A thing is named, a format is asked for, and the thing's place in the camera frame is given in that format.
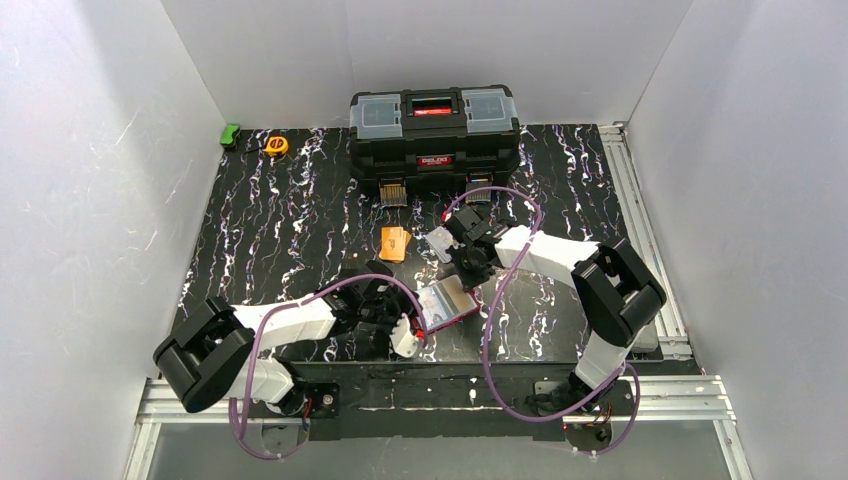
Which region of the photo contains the silver credit card stack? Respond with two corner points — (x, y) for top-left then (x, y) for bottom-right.
(424, 226), (459, 264)

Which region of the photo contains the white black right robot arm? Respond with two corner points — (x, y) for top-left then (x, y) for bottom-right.
(444, 206), (667, 411)

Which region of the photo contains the green small object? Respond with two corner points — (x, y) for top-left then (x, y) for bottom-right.
(219, 124), (241, 149)

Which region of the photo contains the black plastic toolbox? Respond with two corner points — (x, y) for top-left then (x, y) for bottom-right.
(348, 84), (521, 198)

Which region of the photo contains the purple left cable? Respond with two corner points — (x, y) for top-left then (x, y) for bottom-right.
(228, 274), (430, 462)

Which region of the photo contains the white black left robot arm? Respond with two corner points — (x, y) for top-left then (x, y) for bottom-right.
(152, 261), (427, 413)

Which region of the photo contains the drill bit set case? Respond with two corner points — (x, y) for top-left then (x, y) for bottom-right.
(379, 183), (408, 208)

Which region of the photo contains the grey plastic case lid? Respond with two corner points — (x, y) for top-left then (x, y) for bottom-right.
(631, 322), (660, 354)

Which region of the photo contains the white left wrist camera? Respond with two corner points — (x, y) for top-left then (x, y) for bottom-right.
(389, 314), (424, 359)

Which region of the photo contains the black base rail with bracket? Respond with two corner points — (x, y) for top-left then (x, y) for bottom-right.
(280, 362), (634, 441)

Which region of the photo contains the red leather card holder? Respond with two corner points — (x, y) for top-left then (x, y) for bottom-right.
(416, 275), (481, 334)

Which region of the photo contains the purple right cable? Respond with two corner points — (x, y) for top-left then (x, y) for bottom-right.
(442, 186), (642, 457)

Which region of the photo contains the orange tape measure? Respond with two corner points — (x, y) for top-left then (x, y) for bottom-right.
(264, 136), (290, 157)

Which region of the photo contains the aluminium frame rail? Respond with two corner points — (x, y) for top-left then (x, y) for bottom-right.
(599, 121), (754, 479)

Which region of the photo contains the purple cable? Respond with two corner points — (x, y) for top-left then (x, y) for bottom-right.
(442, 186), (642, 457)
(228, 274), (430, 462)

